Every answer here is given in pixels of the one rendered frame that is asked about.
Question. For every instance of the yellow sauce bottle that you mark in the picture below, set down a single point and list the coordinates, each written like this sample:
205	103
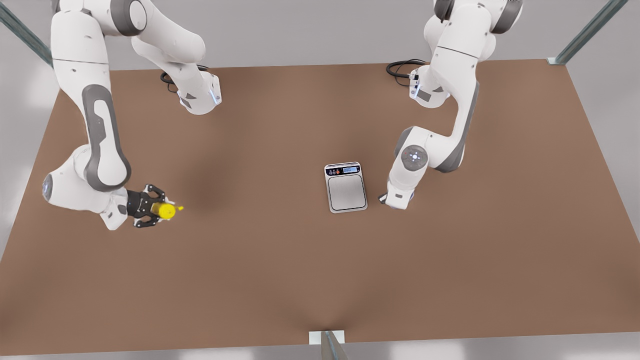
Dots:
166	210

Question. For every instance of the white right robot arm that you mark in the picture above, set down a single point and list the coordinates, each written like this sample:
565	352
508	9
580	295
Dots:
75	75

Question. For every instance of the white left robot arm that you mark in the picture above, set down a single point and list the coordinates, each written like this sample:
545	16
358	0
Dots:
457	80

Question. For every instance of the silver digital kitchen scale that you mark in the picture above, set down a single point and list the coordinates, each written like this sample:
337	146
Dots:
346	192

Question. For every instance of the silver frame post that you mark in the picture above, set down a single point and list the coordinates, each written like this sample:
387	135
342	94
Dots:
587	32
25	35
330	345

